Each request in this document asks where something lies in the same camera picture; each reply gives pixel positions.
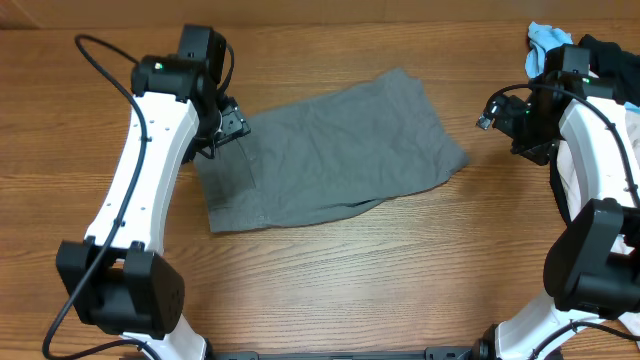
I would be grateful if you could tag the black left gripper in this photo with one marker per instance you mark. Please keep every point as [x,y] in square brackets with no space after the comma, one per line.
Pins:
[234,124]

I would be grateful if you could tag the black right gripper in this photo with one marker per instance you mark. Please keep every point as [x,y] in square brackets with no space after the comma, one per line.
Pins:
[538,151]

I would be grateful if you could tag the grey shorts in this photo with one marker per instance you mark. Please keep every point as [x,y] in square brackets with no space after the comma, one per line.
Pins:
[330,157]

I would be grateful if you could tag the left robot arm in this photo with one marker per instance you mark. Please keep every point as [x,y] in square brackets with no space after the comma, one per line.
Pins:
[117,278]

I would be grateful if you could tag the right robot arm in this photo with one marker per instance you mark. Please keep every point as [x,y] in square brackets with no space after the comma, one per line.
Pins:
[591,273]

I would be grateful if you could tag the pale pink garment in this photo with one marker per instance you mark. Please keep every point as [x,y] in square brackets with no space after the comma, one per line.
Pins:
[571,190]

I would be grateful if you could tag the light blue cloth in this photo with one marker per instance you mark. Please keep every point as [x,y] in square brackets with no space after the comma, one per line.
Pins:
[542,45]

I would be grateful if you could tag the black garment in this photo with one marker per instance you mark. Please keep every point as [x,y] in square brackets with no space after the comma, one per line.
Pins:
[632,125]

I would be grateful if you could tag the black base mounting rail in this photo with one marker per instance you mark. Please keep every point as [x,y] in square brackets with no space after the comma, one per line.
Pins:
[430,353]

